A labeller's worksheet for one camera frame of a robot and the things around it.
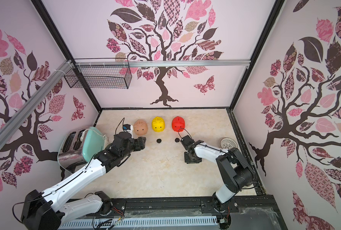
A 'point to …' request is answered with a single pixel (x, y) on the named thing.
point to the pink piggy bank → (140, 127)
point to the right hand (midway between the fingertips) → (191, 159)
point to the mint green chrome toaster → (77, 146)
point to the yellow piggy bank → (158, 124)
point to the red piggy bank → (178, 123)
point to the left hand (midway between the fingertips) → (142, 141)
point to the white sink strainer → (228, 143)
